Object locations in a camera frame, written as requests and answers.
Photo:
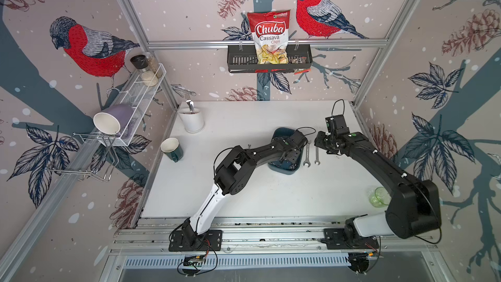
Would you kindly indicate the green glass cup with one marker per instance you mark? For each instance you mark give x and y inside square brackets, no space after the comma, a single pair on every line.
[379,197]

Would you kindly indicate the purple white cup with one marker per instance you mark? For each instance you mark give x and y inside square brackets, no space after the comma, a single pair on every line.
[113,119]

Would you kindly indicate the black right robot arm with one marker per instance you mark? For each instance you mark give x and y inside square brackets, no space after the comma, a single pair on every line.
[414,206]

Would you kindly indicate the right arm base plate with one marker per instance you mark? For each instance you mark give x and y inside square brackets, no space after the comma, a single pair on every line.
[336,239]

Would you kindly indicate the dark lid spice jar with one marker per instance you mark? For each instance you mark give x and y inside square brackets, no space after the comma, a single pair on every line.
[140,62]

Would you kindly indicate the small circuit board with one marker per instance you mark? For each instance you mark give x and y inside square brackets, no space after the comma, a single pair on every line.
[195,261]

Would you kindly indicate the metal fork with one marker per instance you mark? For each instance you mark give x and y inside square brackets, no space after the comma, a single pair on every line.
[189,103]

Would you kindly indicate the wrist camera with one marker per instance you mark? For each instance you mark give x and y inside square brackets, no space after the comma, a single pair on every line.
[298,139]
[336,125]

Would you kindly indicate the cream round jar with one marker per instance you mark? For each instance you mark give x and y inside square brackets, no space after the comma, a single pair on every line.
[149,78]

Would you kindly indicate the metal wire cup rack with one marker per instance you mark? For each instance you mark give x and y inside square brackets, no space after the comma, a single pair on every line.
[84,156]

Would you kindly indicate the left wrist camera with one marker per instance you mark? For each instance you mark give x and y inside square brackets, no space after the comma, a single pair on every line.
[298,139]

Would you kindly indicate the white wire wall shelf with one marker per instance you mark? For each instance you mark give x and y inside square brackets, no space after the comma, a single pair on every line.
[139,96]

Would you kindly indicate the green ceramic mug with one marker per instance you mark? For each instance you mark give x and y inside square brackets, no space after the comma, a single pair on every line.
[172,149]

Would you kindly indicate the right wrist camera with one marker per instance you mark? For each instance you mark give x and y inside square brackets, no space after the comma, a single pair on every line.
[336,125]

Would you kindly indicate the small silver wrench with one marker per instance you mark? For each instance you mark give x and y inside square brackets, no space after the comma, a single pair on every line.
[317,156]

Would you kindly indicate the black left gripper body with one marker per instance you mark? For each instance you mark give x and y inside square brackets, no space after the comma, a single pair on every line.
[295,156]

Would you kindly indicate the large silver wrench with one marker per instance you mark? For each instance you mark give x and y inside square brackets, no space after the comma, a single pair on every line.
[306,162]

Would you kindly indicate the white utensil holder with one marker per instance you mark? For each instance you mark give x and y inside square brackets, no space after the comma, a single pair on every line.
[193,122]

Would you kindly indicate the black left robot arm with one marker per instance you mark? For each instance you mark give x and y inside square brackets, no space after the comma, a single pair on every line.
[233,174]

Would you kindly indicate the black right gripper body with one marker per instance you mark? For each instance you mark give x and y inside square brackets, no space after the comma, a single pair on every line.
[325,141]

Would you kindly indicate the red cassava chips bag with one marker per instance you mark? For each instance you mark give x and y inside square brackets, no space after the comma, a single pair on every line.
[270,35]

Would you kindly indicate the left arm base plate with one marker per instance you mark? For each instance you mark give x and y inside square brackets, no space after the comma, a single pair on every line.
[203,239]

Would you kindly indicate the teal plastic storage box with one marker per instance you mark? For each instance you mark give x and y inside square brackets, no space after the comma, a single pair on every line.
[283,132]

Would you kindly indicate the black wire basket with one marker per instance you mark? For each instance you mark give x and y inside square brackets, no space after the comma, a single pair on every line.
[248,59]

